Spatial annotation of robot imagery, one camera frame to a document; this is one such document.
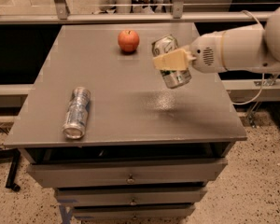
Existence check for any green white 7up can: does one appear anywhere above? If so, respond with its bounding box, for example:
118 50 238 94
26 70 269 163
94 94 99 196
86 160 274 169
152 35 191 89

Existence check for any right metal bracket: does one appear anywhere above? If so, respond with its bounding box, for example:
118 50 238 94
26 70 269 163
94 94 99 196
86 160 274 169
172 0 185 19

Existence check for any black stand leg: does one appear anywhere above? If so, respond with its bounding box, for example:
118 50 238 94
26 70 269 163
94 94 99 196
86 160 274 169
6 149 21 192

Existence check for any grey drawer cabinet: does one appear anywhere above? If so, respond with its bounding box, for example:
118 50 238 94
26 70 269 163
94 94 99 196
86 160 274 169
3 22 248 222

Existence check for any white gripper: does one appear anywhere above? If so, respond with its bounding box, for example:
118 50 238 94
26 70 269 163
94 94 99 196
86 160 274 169
153 32 227 73

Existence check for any upper metal rail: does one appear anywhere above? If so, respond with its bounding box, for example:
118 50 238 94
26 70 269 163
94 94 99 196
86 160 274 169
0 11 273 24

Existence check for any left metal bracket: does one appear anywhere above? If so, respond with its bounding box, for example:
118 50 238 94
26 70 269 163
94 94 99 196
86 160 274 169
54 0 69 20

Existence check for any white cable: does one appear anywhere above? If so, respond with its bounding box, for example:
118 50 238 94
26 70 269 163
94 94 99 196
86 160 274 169
231 9 269 106

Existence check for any middle grey drawer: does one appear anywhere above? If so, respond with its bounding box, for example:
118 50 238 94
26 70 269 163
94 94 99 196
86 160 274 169
55 186 206 206

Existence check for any bottom grey drawer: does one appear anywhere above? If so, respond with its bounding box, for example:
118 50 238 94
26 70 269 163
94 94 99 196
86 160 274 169
73 204 195 220

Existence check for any silver blue soda can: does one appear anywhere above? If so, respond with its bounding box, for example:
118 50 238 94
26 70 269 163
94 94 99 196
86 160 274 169
63 87 91 139

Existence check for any grey drawer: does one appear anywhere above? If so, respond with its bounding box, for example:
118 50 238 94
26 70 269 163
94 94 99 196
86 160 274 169
27 158 227 188
55 186 206 206
73 204 195 220

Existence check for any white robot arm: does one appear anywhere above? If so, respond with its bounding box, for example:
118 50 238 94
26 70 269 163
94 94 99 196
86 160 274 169
153 7 280 74

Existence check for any top grey drawer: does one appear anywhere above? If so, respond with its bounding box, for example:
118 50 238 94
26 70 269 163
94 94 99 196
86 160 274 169
27 158 227 188

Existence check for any red orange apple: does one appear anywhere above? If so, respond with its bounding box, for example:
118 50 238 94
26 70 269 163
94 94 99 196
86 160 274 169
118 30 140 52

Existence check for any metal bracket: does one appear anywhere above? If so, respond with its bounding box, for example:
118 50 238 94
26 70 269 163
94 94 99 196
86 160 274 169
172 0 185 19
54 0 69 20

